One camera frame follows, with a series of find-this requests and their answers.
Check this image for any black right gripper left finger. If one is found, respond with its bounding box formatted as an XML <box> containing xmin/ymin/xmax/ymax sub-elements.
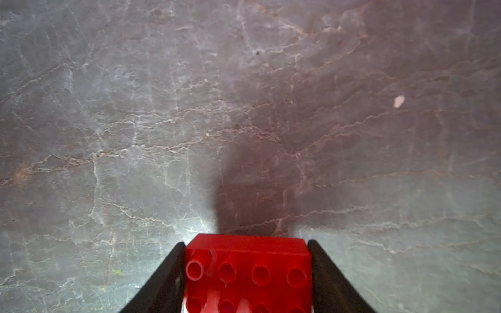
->
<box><xmin>121</xmin><ymin>242</ymin><xmax>185</xmax><ymax>313</ymax></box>

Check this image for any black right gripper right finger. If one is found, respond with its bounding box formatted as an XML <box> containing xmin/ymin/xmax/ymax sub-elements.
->
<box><xmin>307</xmin><ymin>239</ymin><xmax>376</xmax><ymax>313</ymax></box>

